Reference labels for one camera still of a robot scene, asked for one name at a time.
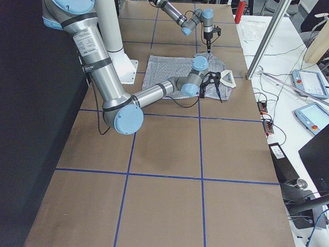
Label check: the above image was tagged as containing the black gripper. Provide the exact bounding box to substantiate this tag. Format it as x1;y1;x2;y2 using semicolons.
203;31;212;54

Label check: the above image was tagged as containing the striped polo shirt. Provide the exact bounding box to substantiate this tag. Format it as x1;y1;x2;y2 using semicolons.
141;52;236;101

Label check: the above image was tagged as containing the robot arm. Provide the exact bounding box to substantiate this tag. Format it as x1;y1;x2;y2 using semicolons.
149;0;221;53
42;1;209;135

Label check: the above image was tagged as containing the plastic bag on desk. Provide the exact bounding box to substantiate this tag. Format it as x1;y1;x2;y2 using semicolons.
239;20;268;47

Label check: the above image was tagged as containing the red bottle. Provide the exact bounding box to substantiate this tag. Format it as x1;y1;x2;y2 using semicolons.
234;0;246;24

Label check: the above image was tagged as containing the orange connector block upper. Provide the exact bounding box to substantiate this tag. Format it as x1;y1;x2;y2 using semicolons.
257;101;268;114

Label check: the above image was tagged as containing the orange connector block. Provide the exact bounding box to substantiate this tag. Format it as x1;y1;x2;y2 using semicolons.
263;119;274;136
257;101;268;114

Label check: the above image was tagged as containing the orange connector block lower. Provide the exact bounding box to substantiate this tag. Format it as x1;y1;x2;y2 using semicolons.
263;119;274;136

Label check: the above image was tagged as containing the upper teach pendant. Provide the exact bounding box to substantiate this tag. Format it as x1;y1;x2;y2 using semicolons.
292;69;328;99

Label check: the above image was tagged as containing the teach pendant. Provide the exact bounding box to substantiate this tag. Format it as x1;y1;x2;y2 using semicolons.
292;69;328;99
294;102;329;135

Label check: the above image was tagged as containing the wooden board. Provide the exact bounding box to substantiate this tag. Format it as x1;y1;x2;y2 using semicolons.
304;13;328;64

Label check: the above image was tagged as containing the lower teach pendant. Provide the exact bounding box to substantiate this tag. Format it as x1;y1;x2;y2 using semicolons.
294;102;329;135

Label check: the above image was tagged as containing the black box with label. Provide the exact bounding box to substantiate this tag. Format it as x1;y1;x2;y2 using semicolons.
269;143;299;183

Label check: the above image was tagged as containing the black monitor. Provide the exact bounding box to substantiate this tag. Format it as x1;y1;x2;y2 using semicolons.
299;126;329;190

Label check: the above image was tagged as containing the silver round knob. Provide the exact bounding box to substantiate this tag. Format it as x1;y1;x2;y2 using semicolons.
296;178;308;190

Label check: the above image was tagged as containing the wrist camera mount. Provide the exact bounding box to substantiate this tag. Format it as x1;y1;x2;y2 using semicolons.
199;72;222;103
212;25;222;37

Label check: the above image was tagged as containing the aluminium frame post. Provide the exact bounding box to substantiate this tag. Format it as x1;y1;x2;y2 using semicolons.
246;0;291;80

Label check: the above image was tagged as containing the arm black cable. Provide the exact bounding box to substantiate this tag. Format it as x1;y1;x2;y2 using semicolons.
89;77;201;135

